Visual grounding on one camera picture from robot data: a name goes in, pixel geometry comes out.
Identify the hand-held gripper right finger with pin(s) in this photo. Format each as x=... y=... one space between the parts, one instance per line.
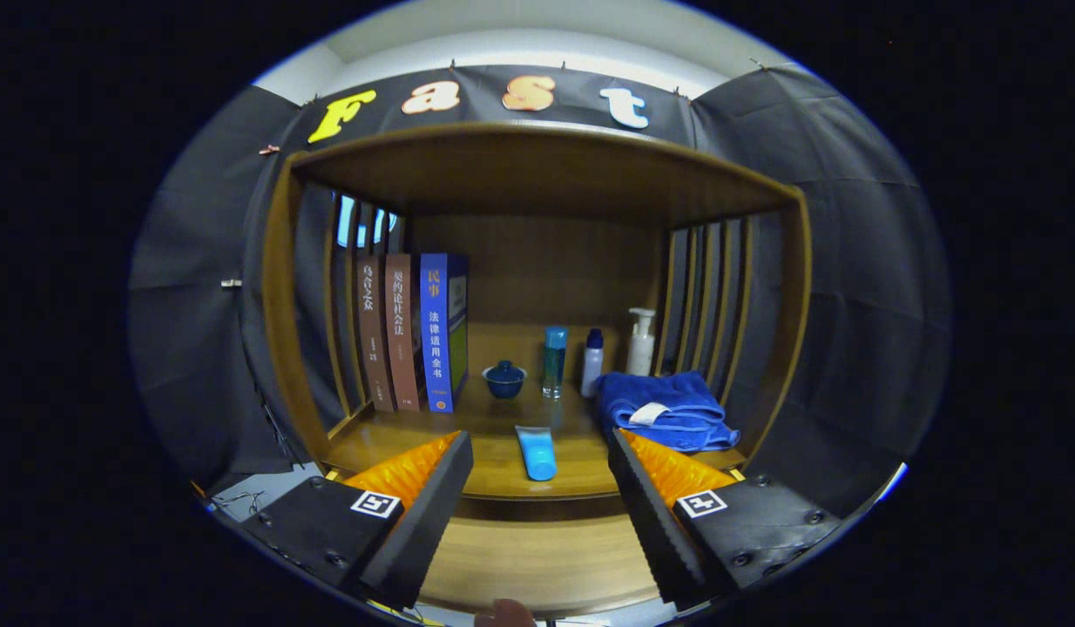
x=651 y=518

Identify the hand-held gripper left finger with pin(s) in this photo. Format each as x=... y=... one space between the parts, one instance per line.
x=424 y=514

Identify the wooden drawer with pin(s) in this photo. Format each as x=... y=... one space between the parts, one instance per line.
x=537 y=557

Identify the light blue tube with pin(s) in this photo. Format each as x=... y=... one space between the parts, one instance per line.
x=537 y=457

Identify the wooden countertop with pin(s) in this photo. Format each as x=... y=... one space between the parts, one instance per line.
x=494 y=435

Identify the wooden cabinet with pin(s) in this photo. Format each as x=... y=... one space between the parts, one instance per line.
x=537 y=174

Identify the blue folded towel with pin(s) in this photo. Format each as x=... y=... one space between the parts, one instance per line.
x=686 y=396

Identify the blue lidded teacup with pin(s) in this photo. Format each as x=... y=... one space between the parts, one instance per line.
x=504 y=381

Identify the white bottle with blue cap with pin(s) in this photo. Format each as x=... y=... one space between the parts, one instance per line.
x=592 y=370

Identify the white pump bottle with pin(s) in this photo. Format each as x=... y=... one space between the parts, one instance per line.
x=639 y=353

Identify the blue book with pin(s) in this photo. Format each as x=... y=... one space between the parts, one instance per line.
x=435 y=340

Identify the reddish brown book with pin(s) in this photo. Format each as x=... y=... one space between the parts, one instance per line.
x=402 y=340

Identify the teal bottle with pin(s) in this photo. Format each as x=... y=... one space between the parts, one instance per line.
x=554 y=366

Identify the dark brown book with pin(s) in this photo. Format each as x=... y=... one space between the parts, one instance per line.
x=372 y=340

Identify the black backdrop cloth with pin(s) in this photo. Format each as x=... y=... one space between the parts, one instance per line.
x=851 y=305

